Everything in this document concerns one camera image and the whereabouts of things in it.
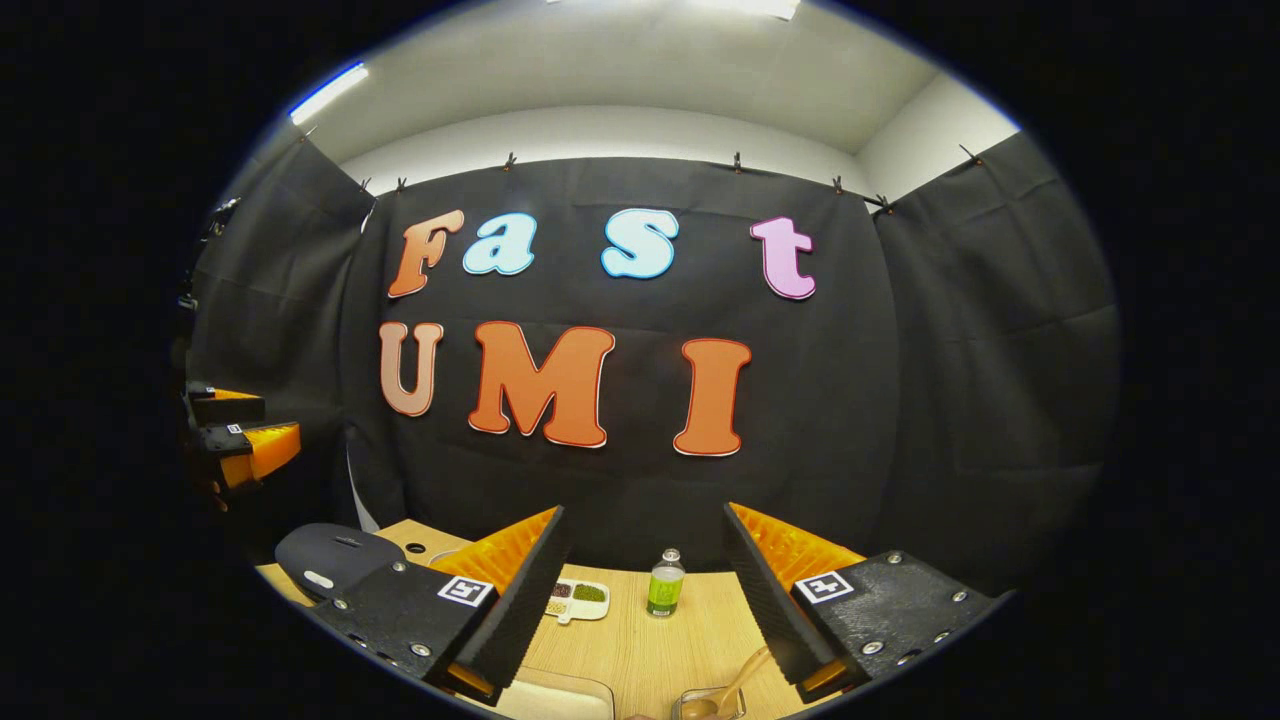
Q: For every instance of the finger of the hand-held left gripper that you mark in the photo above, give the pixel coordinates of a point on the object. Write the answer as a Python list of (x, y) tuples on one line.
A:
[(228, 407), (260, 448)]

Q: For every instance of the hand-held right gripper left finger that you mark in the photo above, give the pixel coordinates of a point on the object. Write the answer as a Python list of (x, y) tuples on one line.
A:
[(525, 600)]

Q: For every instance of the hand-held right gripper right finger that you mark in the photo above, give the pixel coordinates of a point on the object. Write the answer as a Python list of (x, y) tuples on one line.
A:
[(770, 600)]

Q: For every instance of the wooden spoon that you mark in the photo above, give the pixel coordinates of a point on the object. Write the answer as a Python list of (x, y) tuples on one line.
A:
[(745, 672)]

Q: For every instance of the dark grey rice cooker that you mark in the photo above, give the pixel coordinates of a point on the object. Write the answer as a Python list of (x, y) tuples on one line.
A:
[(335, 555)]

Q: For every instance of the divided white dish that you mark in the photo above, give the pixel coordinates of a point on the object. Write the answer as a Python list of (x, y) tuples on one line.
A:
[(580, 608)]

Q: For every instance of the green bean heap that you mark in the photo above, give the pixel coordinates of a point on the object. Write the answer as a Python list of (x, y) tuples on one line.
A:
[(589, 593)]

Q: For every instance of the green label drink bottle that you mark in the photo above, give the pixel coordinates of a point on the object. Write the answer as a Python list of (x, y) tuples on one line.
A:
[(665, 590)]

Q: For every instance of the dark stand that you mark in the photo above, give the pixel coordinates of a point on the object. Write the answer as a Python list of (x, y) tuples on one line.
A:
[(215, 215)]

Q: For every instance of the ceiling light panel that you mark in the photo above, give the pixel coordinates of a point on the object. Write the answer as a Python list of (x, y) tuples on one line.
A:
[(328, 93), (765, 8)]

